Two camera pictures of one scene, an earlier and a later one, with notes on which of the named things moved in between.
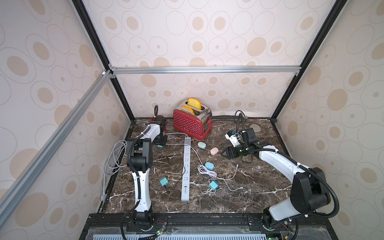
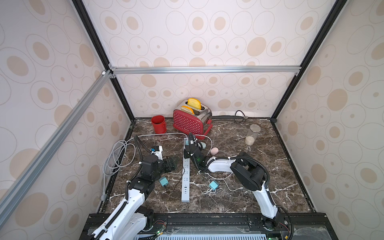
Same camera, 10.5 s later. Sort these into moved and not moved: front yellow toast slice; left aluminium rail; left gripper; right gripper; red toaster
Moved: right gripper; left gripper
Not moved: left aluminium rail; red toaster; front yellow toast slice
